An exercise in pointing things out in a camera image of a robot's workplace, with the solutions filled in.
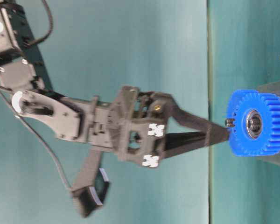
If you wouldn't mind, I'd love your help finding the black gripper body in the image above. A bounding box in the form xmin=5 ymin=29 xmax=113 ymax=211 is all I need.
xmin=88 ymin=86 xmax=171 ymax=168

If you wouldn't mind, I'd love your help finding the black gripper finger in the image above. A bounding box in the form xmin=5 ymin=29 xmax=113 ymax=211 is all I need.
xmin=168 ymin=95 xmax=229 ymax=142
xmin=160 ymin=132 xmax=206 ymax=160

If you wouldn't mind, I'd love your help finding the small blue plastic gear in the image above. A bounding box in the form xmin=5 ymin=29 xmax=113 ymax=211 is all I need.
xmin=227 ymin=90 xmax=280 ymax=156

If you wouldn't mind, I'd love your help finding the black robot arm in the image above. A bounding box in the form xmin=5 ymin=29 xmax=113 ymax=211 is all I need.
xmin=0 ymin=0 xmax=229 ymax=168

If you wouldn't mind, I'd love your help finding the rear threaded steel shaft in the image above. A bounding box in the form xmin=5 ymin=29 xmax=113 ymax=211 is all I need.
xmin=225 ymin=118 xmax=235 ymax=128

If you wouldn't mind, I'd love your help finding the threaded steel shaft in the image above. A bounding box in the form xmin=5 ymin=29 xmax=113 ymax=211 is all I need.
xmin=225 ymin=118 xmax=235 ymax=128
xmin=248 ymin=118 xmax=261 ymax=132

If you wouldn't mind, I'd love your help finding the blue gear on rear shaft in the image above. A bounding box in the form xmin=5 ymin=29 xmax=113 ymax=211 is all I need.
xmin=226 ymin=108 xmax=236 ymax=152

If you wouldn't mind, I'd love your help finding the front threaded steel shaft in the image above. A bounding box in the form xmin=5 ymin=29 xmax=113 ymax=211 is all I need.
xmin=248 ymin=118 xmax=261 ymax=132

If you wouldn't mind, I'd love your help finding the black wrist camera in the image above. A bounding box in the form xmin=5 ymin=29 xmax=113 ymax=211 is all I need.
xmin=70 ymin=149 xmax=110 ymax=218

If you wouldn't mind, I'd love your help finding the thin black camera cable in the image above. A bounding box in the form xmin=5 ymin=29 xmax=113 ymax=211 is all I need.
xmin=0 ymin=78 xmax=73 ymax=190

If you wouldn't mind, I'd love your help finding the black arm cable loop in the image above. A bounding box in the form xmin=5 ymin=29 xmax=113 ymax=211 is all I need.
xmin=25 ymin=0 xmax=54 ymax=46

